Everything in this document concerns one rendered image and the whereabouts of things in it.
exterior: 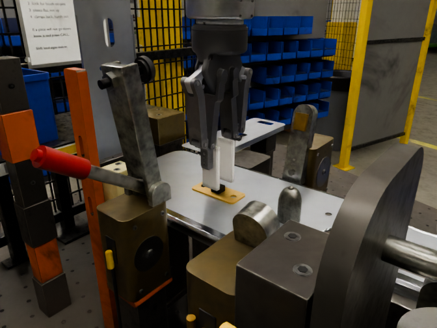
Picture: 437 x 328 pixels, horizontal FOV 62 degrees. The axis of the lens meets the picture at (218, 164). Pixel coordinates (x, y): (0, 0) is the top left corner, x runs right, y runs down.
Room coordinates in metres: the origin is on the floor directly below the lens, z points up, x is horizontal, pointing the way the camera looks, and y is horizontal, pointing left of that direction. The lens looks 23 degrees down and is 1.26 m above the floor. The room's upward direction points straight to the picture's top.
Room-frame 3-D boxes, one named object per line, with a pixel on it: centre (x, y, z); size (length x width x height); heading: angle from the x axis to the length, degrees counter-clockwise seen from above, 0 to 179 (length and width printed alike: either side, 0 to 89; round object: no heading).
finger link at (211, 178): (0.50, 0.01, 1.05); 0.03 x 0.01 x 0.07; 51
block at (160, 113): (0.79, 0.13, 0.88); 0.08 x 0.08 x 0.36; 51
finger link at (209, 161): (0.49, 0.02, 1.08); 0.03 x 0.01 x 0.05; 141
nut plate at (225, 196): (0.51, 0.00, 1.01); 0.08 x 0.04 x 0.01; 52
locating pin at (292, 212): (0.44, -0.10, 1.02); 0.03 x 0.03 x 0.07
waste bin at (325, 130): (3.55, -1.19, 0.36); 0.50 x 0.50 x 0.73
